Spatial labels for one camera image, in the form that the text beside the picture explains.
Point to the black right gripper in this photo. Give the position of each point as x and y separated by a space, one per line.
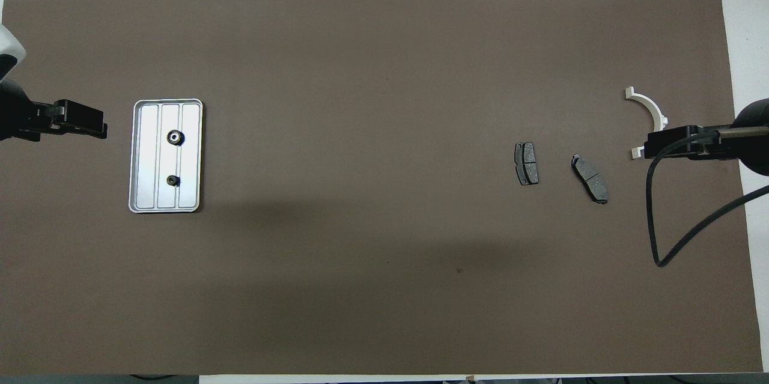
751 140

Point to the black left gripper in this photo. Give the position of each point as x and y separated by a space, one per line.
18 116

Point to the large black bearing gear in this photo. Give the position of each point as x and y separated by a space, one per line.
175 137

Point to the small black bearing gear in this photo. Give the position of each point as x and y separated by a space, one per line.
172 180

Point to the silver metal tray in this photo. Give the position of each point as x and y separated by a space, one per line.
147 155

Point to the grey curved brake pad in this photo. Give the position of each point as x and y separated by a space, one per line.
590 178

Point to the dark rectangular brake pad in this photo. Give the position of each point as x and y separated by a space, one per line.
527 163

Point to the brown table mat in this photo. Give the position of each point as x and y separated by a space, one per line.
360 131

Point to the white semicircular plastic bracket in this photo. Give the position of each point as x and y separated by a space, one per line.
644 101

